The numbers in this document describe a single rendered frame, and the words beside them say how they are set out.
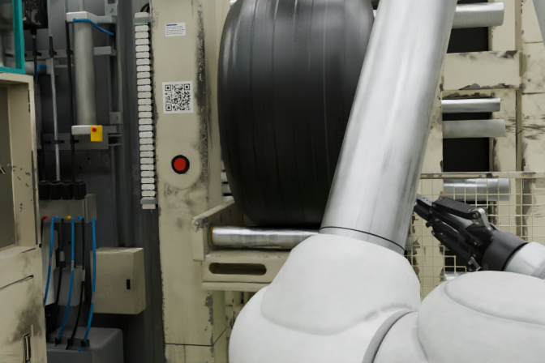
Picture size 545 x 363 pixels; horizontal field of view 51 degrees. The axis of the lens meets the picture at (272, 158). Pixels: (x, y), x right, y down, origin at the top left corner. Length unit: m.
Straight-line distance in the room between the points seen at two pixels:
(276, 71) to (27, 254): 0.65
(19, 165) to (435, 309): 1.02
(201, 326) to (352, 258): 0.88
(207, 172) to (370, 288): 0.83
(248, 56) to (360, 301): 0.66
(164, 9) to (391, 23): 0.78
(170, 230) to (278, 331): 0.83
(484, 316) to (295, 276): 0.22
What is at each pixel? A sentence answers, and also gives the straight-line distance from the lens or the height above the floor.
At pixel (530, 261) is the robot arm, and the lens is 0.90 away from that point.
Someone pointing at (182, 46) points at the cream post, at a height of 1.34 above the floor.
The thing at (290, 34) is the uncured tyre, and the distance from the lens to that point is 1.13.
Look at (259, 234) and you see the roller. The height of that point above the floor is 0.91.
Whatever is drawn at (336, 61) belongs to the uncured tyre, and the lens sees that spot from 1.10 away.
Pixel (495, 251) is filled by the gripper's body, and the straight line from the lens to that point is 0.93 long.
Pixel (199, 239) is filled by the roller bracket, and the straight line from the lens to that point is 1.27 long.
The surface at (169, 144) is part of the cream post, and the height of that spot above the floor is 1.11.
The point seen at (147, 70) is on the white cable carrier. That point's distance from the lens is 1.43.
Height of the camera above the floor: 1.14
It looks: 3 degrees down
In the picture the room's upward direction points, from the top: 2 degrees counter-clockwise
